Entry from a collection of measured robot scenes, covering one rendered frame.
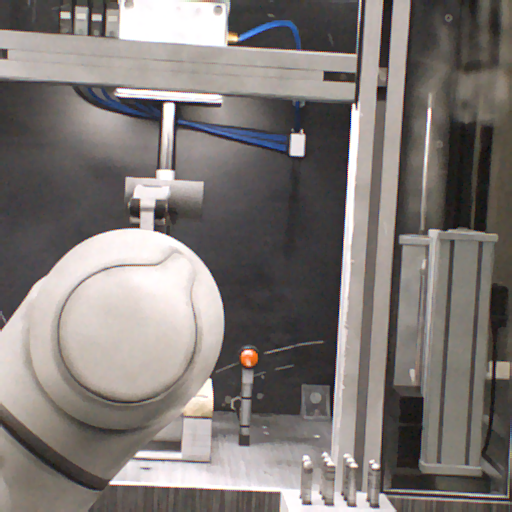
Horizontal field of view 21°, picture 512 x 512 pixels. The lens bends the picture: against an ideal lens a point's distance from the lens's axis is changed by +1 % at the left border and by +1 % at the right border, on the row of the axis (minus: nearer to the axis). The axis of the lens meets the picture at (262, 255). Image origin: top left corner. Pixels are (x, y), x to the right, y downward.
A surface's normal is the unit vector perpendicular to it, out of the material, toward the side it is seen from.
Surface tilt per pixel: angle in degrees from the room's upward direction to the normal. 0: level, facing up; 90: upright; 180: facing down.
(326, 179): 90
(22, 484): 93
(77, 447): 108
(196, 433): 90
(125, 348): 90
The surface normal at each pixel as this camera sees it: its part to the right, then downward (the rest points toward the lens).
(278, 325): 0.05, 0.06
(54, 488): 0.47, 0.36
